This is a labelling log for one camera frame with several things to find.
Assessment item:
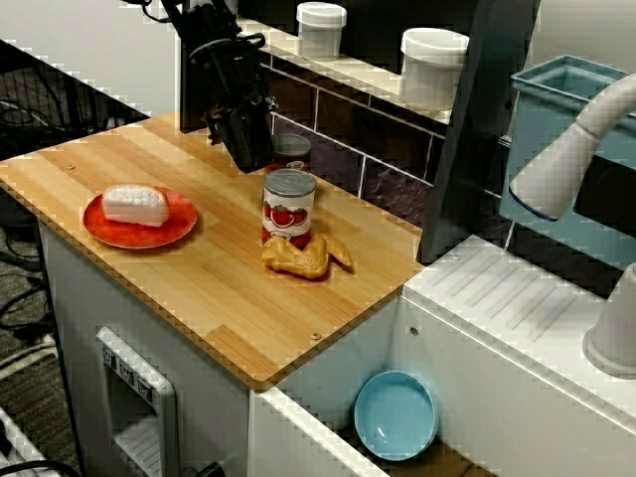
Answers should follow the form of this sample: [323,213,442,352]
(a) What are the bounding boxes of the red plate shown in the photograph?
[82,186,199,249]

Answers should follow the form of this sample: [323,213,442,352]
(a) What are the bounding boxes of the toy chicken wing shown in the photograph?
[261,236,355,282]

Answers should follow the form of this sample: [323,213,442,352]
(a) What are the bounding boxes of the grey toy faucet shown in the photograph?
[509,72,636,382]

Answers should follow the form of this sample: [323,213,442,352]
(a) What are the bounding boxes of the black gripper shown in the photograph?
[188,32,277,173]

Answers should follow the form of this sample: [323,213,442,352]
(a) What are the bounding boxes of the dark grey post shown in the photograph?
[419,0,543,264]

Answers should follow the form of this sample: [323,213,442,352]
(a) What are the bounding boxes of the dark tiled backsplash with shelf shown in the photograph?
[179,0,518,249]

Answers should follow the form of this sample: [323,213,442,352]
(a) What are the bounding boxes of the light blue bowl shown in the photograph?
[353,370,441,462]

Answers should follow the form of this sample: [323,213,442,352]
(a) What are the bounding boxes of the teal plastic bin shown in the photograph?
[499,54,636,272]

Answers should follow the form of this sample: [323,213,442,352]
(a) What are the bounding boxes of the white toy kitchen cabinet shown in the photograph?
[37,218,636,477]

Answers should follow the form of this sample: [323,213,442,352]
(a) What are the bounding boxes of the large white plastic jar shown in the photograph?
[399,28,471,113]

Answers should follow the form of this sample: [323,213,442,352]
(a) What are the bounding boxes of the tomato can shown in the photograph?
[261,168,317,249]

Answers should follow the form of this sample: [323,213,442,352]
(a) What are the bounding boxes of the small white plastic jar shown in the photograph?
[296,2,348,62]

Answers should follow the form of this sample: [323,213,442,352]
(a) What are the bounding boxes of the beans can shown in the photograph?
[271,132,313,174]

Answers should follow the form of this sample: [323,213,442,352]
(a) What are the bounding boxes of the white cable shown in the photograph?
[0,332,59,379]

